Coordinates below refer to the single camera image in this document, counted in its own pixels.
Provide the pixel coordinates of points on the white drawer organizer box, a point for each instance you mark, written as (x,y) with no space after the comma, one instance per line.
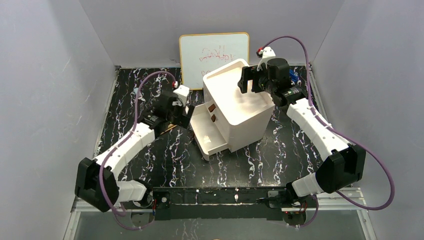
(241,118)

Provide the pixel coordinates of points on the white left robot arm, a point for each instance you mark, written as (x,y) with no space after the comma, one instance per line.
(97,179)

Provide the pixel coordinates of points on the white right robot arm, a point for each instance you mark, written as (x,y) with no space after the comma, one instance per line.
(343,162)

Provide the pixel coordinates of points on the brown leather drawer pull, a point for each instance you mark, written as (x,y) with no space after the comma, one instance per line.
(211,108)

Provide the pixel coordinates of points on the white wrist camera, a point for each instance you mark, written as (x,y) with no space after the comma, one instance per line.
(265,54)
(182,93)

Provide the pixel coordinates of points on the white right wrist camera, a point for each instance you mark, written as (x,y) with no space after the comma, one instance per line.
(265,54)

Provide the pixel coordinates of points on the aluminium rail frame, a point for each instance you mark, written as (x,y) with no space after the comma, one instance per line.
(333,219)

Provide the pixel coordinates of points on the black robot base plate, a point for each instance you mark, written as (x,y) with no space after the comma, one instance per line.
(270,203)

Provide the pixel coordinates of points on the blue plastic clamp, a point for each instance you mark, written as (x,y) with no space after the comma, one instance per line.
(293,76)

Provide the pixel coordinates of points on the white bottom drawer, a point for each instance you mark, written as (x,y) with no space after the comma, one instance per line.
(208,137)

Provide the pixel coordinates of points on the yellow framed whiteboard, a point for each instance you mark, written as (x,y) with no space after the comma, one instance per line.
(201,54)

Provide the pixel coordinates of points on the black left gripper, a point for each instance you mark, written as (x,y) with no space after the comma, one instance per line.
(180,116)

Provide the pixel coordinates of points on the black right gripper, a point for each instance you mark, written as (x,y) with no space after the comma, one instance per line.
(253,77)

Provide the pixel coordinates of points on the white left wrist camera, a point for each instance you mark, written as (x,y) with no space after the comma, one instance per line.
(182,93)

